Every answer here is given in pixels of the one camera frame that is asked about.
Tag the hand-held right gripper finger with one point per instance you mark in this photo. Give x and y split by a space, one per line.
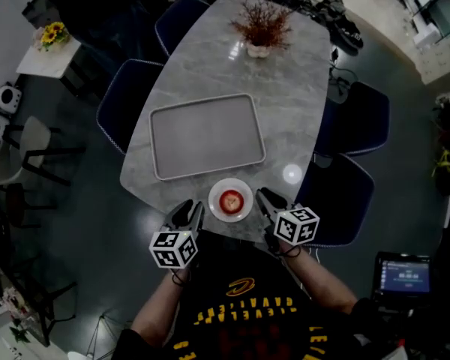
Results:
281 200
267 208

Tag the white plate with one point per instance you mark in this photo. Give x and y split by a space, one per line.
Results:
213 201

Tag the green potted plants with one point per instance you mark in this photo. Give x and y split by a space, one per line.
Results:
448 159

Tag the white table with flowers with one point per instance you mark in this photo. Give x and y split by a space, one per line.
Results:
3 336

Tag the person's black printed jersey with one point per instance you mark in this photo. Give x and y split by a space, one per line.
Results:
247 313

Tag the black and white bag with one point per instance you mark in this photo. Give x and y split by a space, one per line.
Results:
341 21

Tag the red apple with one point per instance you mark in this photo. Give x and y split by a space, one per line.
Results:
231 201

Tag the white storage furniture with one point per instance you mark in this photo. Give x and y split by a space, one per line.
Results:
427 28

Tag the dark red chair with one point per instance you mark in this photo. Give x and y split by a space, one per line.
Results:
20 204

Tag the red dried plant in pot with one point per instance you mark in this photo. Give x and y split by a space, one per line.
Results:
262 24

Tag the person's left forearm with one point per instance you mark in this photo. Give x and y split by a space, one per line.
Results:
157 309

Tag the beige chair black legs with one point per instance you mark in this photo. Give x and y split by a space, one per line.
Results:
7 163

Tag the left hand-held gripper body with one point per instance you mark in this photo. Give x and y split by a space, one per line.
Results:
172 248

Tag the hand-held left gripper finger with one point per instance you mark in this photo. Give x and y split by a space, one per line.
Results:
198 216
178 213

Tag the person's right forearm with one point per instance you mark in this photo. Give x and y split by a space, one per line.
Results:
322 279

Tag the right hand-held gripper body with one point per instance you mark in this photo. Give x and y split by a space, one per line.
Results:
296 225

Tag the yellow sunflower bouquet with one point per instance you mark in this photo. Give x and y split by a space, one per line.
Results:
52 34

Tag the grey rectangular tray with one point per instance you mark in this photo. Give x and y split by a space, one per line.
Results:
206 137

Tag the white side table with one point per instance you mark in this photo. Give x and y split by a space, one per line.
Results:
48 60

